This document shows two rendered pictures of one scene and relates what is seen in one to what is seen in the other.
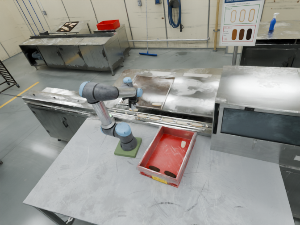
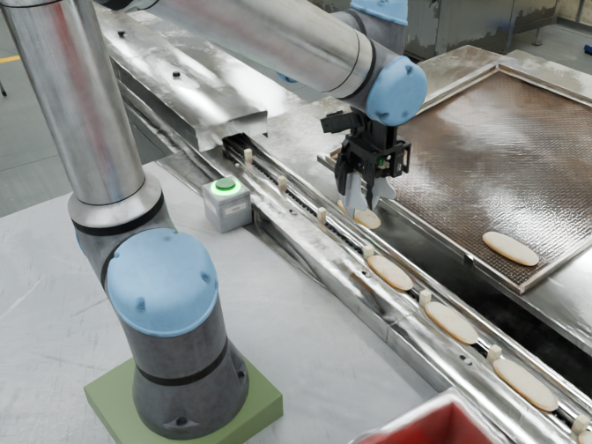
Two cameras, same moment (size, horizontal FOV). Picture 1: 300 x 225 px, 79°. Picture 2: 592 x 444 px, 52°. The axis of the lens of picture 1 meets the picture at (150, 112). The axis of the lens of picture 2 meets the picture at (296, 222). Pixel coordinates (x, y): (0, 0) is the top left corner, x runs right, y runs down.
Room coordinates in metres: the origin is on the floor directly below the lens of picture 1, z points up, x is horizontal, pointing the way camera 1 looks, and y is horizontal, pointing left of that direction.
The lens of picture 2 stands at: (0.69, -0.14, 1.51)
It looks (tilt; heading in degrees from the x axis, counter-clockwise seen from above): 35 degrees down; 27
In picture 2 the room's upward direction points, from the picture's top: 1 degrees counter-clockwise
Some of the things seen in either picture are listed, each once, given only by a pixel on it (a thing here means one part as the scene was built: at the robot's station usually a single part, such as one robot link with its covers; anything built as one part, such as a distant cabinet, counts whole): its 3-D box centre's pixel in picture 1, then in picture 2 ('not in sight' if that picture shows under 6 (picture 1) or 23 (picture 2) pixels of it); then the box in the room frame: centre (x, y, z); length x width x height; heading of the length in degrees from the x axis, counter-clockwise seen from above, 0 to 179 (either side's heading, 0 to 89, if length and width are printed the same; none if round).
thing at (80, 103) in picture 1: (60, 100); (132, 52); (2.04, 1.09, 0.89); 1.25 x 0.18 x 0.09; 60
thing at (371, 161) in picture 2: (132, 97); (374, 136); (1.48, 0.13, 1.08); 0.09 x 0.08 x 0.12; 59
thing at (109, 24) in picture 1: (108, 24); not in sight; (5.29, 0.61, 0.94); 0.51 x 0.36 x 0.13; 64
